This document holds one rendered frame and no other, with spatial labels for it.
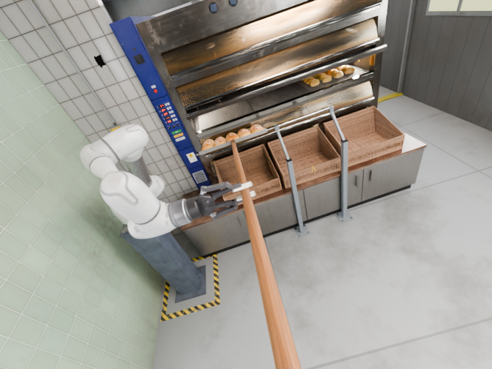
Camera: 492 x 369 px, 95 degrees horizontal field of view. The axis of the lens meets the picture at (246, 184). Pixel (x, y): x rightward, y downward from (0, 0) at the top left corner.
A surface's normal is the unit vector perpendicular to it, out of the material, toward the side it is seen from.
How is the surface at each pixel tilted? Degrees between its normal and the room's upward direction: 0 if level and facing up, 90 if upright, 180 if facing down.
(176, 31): 90
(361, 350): 0
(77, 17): 90
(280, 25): 70
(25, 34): 90
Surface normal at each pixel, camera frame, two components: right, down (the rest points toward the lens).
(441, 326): -0.26, -0.74
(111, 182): -0.09, -0.50
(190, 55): 0.09, 0.29
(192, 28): 0.19, 0.58
